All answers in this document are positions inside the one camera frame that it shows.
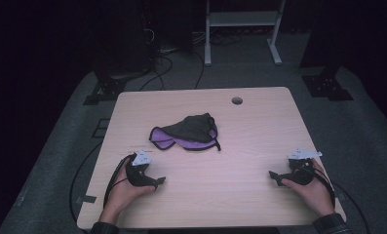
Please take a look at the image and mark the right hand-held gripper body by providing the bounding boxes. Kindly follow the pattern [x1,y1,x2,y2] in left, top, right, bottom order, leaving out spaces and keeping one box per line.
[280,148,323,186]

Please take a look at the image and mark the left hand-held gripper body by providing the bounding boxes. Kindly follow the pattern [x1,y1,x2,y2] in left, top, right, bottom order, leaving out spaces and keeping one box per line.
[126,149,158,188]

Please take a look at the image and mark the black and purple cloth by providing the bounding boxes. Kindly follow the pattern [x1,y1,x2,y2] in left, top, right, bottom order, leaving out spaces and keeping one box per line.
[148,112,222,152]

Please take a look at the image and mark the person's left hand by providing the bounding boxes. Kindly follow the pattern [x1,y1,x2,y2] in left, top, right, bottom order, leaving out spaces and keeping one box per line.
[103,157,156,217]

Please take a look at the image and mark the person's right hand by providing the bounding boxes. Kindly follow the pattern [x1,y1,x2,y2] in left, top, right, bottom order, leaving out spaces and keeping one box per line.
[282,159,335,218]

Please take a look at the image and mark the grey tape strip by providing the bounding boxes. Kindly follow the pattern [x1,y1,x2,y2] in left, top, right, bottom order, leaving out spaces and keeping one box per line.
[75,194,98,206]

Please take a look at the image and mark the dark tape floor marking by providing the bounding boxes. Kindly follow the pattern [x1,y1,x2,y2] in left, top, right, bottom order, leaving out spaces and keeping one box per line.
[91,118,111,139]

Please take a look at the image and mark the black stand base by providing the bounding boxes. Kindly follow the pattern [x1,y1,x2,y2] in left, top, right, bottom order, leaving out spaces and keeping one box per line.
[300,65,355,102]
[82,72,128,106]

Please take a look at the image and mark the left hand-held gripper black cable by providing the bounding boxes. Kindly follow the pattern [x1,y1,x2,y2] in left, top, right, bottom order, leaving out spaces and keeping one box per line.
[102,154,134,209]

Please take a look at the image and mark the hand-held gripper black cable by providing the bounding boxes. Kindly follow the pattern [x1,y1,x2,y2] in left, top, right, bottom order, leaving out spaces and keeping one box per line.
[102,154,134,209]
[297,164,337,211]

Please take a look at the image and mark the right hand-held gripper black cable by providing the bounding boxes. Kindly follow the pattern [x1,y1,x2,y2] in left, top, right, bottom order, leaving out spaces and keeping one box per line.
[297,164,337,211]

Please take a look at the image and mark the black floor cables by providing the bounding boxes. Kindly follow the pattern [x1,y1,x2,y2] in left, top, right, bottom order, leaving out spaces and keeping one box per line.
[137,28,244,93]

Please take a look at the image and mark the white metal stand frame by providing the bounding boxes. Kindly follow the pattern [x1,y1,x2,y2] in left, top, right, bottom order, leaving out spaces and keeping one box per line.
[204,0,287,67]

